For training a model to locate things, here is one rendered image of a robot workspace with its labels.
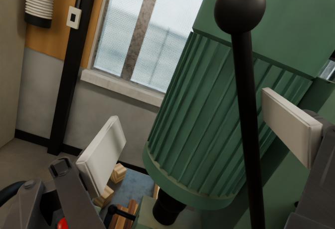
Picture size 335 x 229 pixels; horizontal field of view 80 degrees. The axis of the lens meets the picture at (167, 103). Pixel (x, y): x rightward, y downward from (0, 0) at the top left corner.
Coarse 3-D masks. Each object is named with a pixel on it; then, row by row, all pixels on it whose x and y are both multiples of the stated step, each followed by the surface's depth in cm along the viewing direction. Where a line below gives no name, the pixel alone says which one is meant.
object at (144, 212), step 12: (144, 204) 41; (144, 216) 39; (180, 216) 42; (192, 216) 43; (132, 228) 40; (144, 228) 38; (156, 228) 38; (168, 228) 39; (180, 228) 40; (192, 228) 41
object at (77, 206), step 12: (48, 168) 12; (60, 168) 12; (72, 168) 12; (60, 180) 12; (72, 180) 11; (60, 192) 11; (72, 192) 10; (84, 192) 10; (72, 204) 10; (84, 204) 9; (72, 216) 9; (84, 216) 9; (96, 216) 9; (72, 228) 8; (84, 228) 8; (96, 228) 8
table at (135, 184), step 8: (128, 176) 70; (136, 176) 71; (144, 176) 72; (112, 184) 64; (120, 184) 65; (128, 184) 67; (136, 184) 68; (144, 184) 69; (152, 184) 70; (120, 192) 63; (128, 192) 64; (136, 192) 65; (144, 192) 66; (152, 192) 67; (112, 200) 59; (120, 200) 60; (128, 200) 61; (136, 200) 62; (104, 208) 56; (104, 216) 54
